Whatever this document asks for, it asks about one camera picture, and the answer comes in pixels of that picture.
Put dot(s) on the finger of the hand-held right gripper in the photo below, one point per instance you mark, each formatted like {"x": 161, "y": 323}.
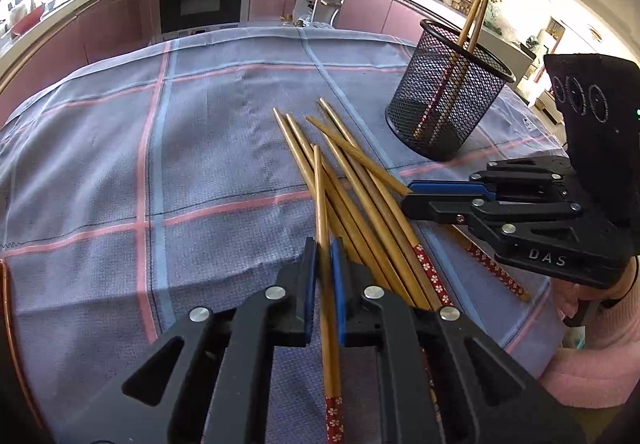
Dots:
{"x": 435, "y": 209}
{"x": 450, "y": 189}

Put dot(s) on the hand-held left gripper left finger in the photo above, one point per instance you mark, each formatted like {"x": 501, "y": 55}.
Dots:
{"x": 311, "y": 284}

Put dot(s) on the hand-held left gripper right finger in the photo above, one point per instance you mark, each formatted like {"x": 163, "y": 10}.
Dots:
{"x": 339, "y": 289}

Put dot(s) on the wooden chopstick red patterned end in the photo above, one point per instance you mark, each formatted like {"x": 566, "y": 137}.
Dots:
{"x": 474, "y": 6}
{"x": 484, "y": 6}
{"x": 295, "y": 149}
{"x": 339, "y": 129}
{"x": 325, "y": 224}

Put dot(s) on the bunch of wooden chopsticks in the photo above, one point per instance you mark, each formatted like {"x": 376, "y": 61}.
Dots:
{"x": 360, "y": 157}

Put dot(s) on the person's right forearm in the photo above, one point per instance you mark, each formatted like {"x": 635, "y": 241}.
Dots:
{"x": 617, "y": 319}

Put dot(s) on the person's right hand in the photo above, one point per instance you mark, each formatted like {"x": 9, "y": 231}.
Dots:
{"x": 567, "y": 299}

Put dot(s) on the grey checked tablecloth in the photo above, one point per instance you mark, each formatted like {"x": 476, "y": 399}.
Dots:
{"x": 200, "y": 149}

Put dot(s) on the wooden stool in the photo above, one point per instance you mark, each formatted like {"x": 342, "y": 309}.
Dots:
{"x": 322, "y": 4}

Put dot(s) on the pink fluffy clothing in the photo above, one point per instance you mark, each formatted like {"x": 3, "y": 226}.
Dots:
{"x": 595, "y": 379}

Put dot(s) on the pink kitchen cabinets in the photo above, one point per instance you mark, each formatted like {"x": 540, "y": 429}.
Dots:
{"x": 115, "y": 19}

